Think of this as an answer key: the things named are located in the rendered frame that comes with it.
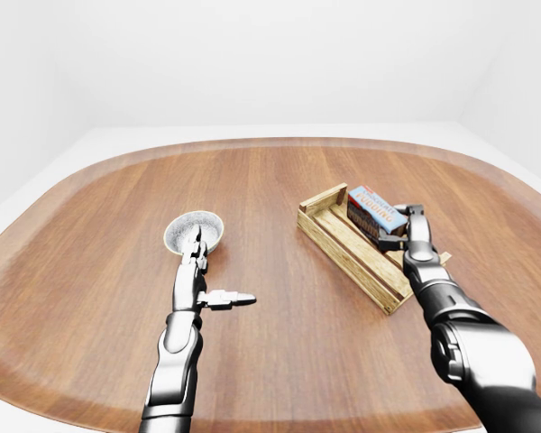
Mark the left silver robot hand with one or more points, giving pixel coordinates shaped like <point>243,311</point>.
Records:
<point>187,284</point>

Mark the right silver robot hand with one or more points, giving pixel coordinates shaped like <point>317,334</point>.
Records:
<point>417,234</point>

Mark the chocolate pudding box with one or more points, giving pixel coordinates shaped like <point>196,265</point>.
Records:
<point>375,214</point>

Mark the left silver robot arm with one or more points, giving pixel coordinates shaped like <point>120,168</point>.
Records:
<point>173,365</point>

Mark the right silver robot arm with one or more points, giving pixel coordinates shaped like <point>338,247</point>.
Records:
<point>473,343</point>

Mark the wooden slat tray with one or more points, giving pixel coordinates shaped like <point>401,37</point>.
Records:
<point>342,245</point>

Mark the speckled white bowl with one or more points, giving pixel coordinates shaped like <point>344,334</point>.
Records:
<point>194,231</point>

